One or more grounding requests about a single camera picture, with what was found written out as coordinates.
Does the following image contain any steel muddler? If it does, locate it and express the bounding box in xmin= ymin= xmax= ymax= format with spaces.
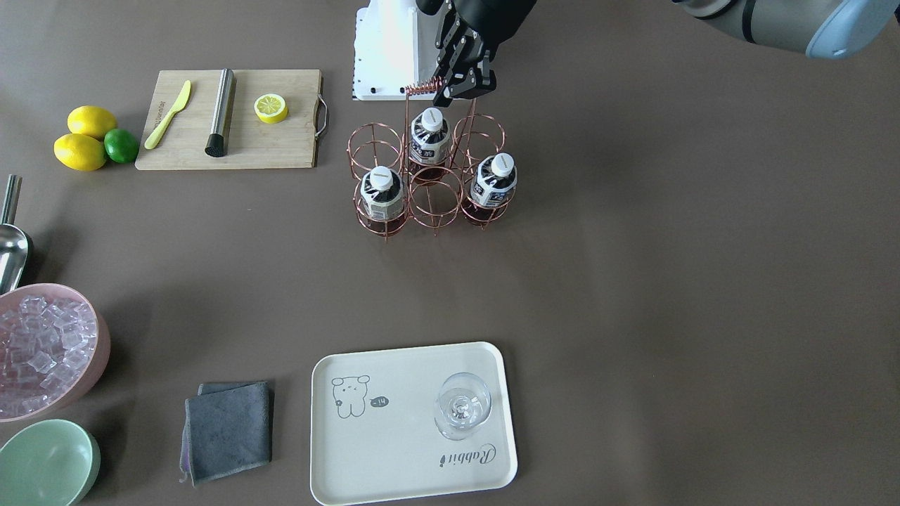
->
xmin=205 ymin=68 xmax=236 ymax=157

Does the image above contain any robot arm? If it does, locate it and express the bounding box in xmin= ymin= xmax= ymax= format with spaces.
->
xmin=416 ymin=1 xmax=898 ymax=107

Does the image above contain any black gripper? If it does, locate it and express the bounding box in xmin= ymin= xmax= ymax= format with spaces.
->
xmin=434 ymin=1 xmax=536 ymax=102

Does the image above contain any green lime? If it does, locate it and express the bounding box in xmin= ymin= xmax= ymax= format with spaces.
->
xmin=103 ymin=129 xmax=141 ymax=164

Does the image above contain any copper wire bottle basket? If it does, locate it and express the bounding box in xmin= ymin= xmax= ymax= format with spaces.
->
xmin=346 ymin=103 xmax=520 ymax=239

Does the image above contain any bamboo cutting board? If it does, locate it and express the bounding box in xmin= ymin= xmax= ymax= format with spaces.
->
xmin=135 ymin=68 xmax=327 ymax=171

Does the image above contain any grey folded cloth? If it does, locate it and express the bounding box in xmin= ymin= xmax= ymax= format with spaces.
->
xmin=179 ymin=381 xmax=274 ymax=487

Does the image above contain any clear wine glass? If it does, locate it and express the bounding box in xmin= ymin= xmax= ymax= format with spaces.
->
xmin=433 ymin=372 xmax=493 ymax=440

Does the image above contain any half lemon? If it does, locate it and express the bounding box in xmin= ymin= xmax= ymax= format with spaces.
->
xmin=253 ymin=93 xmax=289 ymax=124

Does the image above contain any pink bowl with ice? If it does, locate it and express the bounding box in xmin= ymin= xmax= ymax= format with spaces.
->
xmin=1 ymin=284 xmax=110 ymax=423

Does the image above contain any yellow plastic knife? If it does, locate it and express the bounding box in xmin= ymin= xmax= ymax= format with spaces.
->
xmin=143 ymin=80 xmax=192 ymax=150

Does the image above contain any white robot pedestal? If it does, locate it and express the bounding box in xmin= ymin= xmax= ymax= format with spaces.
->
xmin=352 ymin=1 xmax=446 ymax=100

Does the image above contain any green bowl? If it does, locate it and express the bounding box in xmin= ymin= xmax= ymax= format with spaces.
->
xmin=1 ymin=419 xmax=101 ymax=505

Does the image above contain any cream serving tray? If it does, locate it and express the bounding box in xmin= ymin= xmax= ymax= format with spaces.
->
xmin=311 ymin=342 xmax=518 ymax=505

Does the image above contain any yellow lemon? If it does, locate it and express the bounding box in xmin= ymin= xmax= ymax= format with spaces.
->
xmin=53 ymin=134 xmax=107 ymax=171
xmin=67 ymin=105 xmax=118 ymax=141

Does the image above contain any metal ice scoop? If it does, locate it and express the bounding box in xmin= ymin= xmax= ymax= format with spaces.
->
xmin=1 ymin=175 xmax=32 ymax=294

